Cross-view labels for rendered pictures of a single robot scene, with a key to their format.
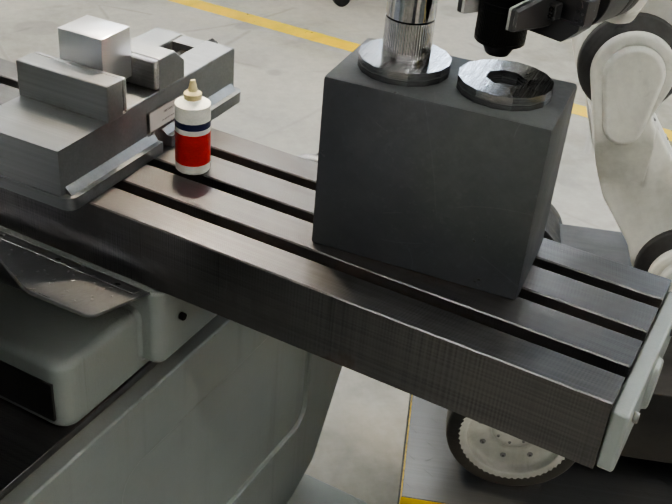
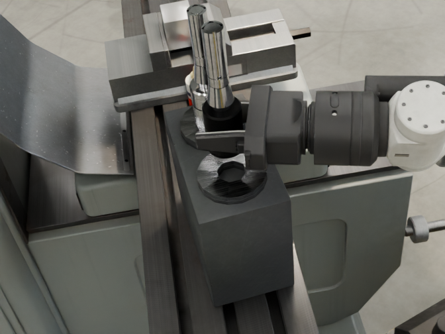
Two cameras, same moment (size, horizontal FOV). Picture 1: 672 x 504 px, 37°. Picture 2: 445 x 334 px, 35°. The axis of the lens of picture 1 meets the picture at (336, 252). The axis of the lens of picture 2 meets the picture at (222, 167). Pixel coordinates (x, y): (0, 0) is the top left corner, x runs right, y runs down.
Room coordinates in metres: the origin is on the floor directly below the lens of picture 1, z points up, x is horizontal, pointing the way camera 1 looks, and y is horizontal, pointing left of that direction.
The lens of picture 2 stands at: (0.57, -0.68, 1.78)
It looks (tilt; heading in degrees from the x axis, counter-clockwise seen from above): 46 degrees down; 61
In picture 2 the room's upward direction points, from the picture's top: 8 degrees counter-clockwise
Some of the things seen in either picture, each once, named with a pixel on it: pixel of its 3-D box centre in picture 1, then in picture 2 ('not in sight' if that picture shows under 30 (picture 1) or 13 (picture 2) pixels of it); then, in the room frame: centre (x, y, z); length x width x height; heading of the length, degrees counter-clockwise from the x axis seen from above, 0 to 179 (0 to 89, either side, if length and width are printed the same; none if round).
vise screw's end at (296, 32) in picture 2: not in sight; (299, 33); (1.26, 0.20, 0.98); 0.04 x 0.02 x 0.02; 156
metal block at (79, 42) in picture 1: (95, 52); (178, 25); (1.05, 0.29, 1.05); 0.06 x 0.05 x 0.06; 66
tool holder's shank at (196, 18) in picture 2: not in sight; (201, 48); (0.91, -0.05, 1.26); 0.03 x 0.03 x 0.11
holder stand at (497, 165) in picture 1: (440, 159); (228, 195); (0.90, -0.10, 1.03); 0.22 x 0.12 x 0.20; 71
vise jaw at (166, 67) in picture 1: (126, 56); (210, 30); (1.10, 0.27, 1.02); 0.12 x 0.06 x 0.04; 66
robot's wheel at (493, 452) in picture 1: (514, 426); not in sight; (1.11, -0.28, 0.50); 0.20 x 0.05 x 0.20; 85
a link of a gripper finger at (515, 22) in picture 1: (534, 15); (221, 144); (0.86, -0.16, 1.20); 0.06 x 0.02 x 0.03; 139
